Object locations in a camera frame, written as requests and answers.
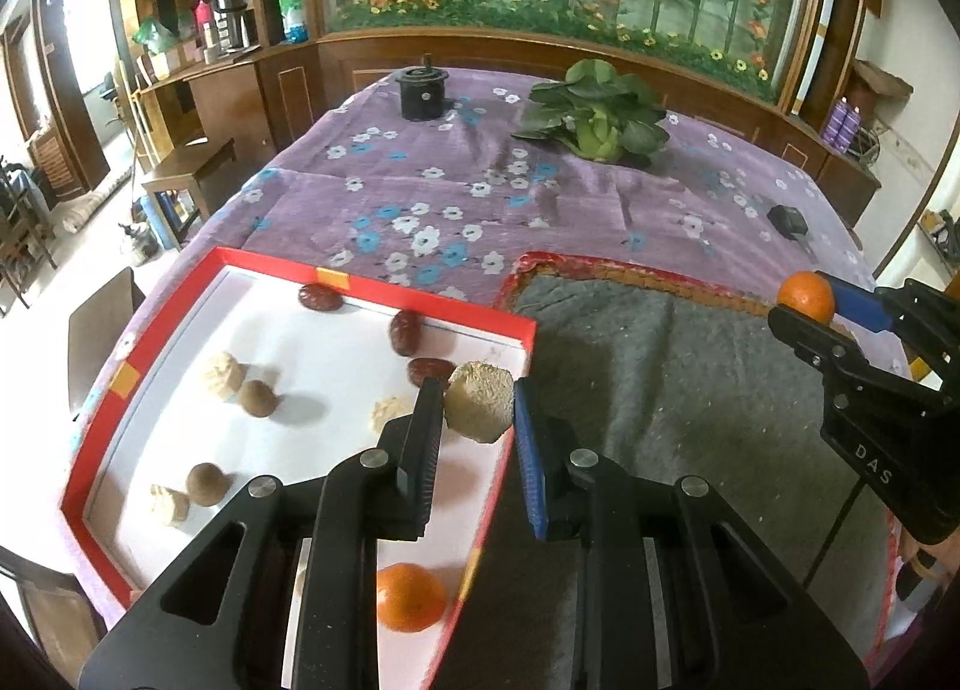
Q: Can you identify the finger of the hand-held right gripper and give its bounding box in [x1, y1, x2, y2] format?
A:
[767, 301, 938, 437]
[817, 274, 960, 380]

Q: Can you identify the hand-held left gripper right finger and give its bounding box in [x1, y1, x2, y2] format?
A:
[512, 375, 852, 690]

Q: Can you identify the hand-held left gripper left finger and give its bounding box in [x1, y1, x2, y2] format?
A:
[79, 375, 447, 690]

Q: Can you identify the orange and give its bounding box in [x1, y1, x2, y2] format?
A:
[375, 562, 449, 635]
[778, 271, 836, 325]

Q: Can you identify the beige pressed cake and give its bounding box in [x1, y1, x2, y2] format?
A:
[148, 484, 191, 528]
[444, 360, 516, 445]
[201, 351, 247, 402]
[370, 396, 415, 440]

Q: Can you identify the dried red date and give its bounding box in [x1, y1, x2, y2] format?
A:
[388, 310, 422, 355]
[298, 283, 344, 314]
[407, 356, 457, 389]

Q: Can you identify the brown round longan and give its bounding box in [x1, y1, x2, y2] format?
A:
[186, 463, 228, 506]
[238, 380, 280, 419]

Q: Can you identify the red cardboard box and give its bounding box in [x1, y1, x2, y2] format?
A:
[60, 246, 539, 690]

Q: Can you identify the person's right hand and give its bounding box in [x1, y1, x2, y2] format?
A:
[896, 525, 960, 616]

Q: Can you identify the black power adapter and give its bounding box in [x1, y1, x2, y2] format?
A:
[767, 205, 815, 248]

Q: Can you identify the grey felt mat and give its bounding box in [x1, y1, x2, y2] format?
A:
[431, 251, 927, 690]

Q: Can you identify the green bok choy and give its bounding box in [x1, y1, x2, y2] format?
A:
[511, 58, 671, 164]

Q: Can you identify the brown wooden chair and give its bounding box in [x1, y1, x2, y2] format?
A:
[67, 266, 147, 421]

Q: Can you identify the black cylindrical container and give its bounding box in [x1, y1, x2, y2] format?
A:
[395, 52, 452, 122]

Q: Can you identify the wooden stool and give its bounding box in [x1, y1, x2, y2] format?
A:
[141, 137, 237, 252]

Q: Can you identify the wooden headboard cabinet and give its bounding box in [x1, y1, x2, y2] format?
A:
[255, 30, 882, 230]

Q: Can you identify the green water bottle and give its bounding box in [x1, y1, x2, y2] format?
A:
[277, 0, 308, 46]

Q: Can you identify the black thermos pot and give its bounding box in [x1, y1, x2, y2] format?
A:
[208, 0, 252, 55]

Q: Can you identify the green plastic bag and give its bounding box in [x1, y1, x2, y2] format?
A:
[133, 17, 183, 55]

